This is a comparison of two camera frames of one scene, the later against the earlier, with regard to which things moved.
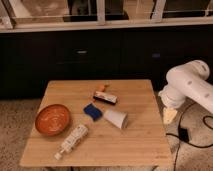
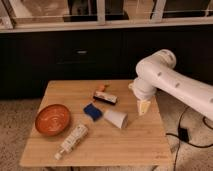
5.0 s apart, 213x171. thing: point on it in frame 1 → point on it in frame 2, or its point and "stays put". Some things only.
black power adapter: x=183 y=134 stays put
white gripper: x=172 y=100 → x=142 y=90
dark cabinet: x=29 y=61 stays put
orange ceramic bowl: x=52 y=120 stays put
